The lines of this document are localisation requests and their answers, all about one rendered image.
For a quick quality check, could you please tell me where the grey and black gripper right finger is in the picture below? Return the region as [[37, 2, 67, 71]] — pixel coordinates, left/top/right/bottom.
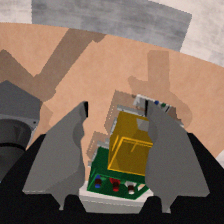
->
[[145, 99, 224, 224]]

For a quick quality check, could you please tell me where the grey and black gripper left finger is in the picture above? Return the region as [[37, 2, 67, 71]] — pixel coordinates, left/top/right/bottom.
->
[[0, 101, 88, 224]]

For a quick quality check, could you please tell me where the green plastic crate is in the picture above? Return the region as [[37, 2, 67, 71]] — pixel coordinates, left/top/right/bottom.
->
[[86, 147, 149, 200]]

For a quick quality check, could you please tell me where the yellow divided crate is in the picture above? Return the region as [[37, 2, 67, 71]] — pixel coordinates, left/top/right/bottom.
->
[[107, 111, 153, 176]]

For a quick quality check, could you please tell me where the white paper pick list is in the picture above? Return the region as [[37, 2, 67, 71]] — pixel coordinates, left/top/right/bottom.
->
[[132, 94, 172, 113]]

